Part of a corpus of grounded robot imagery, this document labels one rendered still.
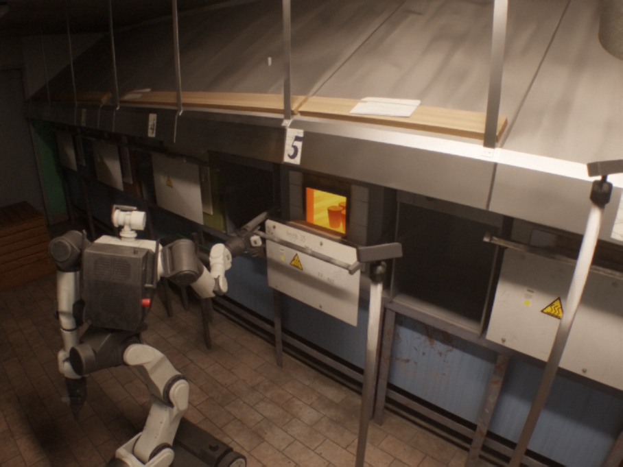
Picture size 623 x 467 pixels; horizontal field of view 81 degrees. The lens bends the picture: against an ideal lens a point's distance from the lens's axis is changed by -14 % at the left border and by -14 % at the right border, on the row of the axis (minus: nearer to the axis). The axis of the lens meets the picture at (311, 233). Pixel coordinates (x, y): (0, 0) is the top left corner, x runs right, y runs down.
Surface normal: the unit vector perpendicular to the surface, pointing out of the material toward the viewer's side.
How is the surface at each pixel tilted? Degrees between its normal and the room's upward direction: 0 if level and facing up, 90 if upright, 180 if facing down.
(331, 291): 90
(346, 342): 90
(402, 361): 90
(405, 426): 0
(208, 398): 0
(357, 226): 90
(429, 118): 33
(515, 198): 80
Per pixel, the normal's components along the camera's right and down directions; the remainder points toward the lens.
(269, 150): -0.65, 0.11
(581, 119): -0.37, -0.62
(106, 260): 0.18, 0.18
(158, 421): -0.42, -0.33
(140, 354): 0.84, 0.21
